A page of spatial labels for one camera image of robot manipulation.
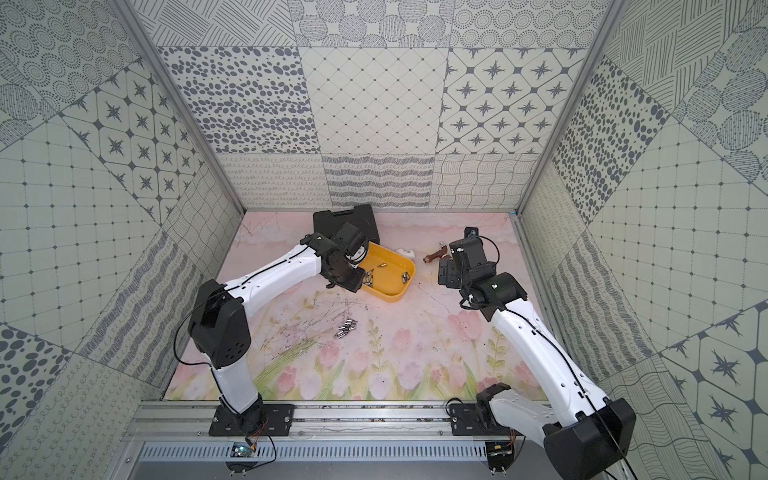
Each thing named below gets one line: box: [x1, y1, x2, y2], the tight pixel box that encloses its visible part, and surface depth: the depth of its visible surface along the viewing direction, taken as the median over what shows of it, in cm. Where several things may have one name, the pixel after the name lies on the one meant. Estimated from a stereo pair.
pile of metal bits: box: [334, 319, 358, 339], surface depth 92 cm
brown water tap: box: [422, 242, 448, 264], surface depth 107 cm
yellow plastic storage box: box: [358, 241, 417, 303], surface depth 103 cm
